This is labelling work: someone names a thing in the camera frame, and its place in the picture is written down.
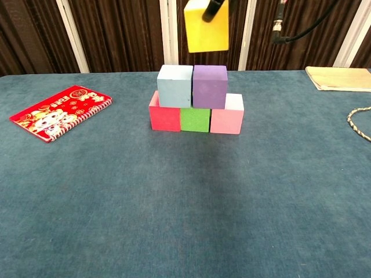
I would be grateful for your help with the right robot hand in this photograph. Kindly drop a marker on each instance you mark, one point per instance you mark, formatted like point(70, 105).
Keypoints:
point(211, 10)

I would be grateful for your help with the yellow block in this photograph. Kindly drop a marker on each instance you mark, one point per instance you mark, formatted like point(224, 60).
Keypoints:
point(207, 36)

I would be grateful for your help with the purple block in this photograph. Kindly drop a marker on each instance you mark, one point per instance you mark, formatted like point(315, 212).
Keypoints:
point(209, 89)

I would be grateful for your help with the light blue block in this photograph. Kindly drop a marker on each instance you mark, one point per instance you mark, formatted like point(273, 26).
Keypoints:
point(174, 88)

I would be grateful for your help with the pink foam cube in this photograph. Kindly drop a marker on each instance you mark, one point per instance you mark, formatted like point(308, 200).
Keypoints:
point(226, 121)

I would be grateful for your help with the pink block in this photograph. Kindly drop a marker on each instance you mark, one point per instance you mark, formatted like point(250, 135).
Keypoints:
point(165, 118)

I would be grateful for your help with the dark brown pleated curtain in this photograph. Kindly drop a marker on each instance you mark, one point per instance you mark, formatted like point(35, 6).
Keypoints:
point(121, 34)

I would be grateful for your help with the green foam cube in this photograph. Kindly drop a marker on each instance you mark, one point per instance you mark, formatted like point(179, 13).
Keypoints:
point(194, 120)

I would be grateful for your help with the brown kraft paper notepad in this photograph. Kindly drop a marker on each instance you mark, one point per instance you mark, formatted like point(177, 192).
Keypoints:
point(342, 78)

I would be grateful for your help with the red spiral cartoon notebook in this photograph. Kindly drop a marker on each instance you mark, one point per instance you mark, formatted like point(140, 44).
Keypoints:
point(58, 113)

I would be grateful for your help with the teal felt table cover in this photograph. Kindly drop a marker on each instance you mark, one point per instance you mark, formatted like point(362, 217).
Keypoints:
point(203, 231)

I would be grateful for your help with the white partition frame post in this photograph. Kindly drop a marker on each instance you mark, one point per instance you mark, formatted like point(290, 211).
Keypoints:
point(72, 37)
point(246, 37)
point(168, 34)
point(350, 34)

